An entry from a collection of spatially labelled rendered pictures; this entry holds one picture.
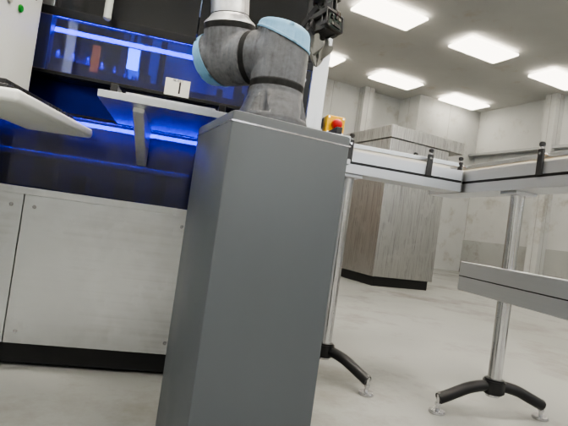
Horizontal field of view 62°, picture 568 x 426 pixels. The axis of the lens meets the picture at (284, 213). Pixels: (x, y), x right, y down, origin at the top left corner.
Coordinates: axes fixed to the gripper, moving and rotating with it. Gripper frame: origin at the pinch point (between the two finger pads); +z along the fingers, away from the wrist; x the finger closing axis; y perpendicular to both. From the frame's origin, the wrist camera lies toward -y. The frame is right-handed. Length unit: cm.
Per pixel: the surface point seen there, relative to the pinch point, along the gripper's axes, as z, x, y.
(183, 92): 1, -15, -49
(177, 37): -18, -21, -49
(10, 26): 1, -69, -52
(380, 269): 8, 399, -270
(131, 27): -18, -35, -56
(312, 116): 0.2, 26.6, -26.8
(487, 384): 91, 93, 9
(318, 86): -11.0, 26.2, -24.6
